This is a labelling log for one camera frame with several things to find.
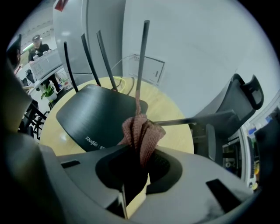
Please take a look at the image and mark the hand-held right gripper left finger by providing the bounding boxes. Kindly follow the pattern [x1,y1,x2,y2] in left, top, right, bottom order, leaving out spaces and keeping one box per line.
[40,145,150,224]

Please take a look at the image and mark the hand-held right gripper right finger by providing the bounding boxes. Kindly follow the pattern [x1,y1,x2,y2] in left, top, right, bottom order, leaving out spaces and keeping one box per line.
[131,146,261,224]

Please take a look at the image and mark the black router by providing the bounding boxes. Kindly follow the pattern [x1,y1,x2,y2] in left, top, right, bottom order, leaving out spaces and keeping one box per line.
[56,20,235,153]

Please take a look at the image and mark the brown cloth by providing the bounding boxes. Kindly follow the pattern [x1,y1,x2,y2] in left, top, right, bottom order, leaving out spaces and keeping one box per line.
[118,91,166,169]

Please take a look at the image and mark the round wooden table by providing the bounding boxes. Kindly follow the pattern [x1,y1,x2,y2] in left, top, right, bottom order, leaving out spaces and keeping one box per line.
[40,76,194,219]

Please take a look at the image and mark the potted green plant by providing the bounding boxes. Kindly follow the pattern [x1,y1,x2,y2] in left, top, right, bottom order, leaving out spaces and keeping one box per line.
[41,83,58,102]

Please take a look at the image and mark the black mesh office chair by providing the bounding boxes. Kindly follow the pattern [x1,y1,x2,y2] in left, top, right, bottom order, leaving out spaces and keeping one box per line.
[192,73,265,167]

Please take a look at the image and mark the red paper decoration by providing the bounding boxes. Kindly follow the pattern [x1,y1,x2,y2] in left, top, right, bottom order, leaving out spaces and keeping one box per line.
[54,0,70,12]

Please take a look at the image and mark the yellow cable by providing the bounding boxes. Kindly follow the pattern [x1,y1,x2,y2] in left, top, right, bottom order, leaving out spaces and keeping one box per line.
[113,76,129,94]

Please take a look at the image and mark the white wall panel box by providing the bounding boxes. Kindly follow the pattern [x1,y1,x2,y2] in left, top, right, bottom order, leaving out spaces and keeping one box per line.
[129,53,165,86]

